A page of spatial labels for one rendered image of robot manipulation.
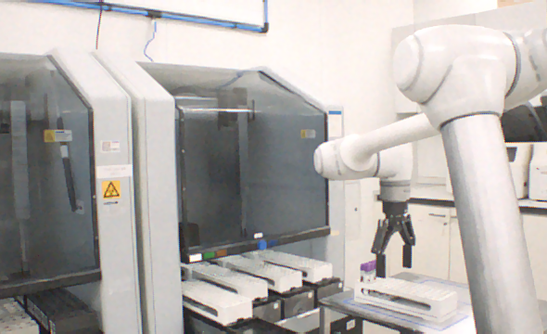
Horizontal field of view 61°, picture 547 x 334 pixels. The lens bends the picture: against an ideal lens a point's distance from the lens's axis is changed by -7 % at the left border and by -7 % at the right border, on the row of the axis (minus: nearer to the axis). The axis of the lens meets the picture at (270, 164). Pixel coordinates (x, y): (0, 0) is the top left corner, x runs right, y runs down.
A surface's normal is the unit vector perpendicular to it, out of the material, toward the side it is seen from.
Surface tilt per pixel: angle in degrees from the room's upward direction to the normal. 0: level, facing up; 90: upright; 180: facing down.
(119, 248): 90
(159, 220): 90
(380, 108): 90
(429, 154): 90
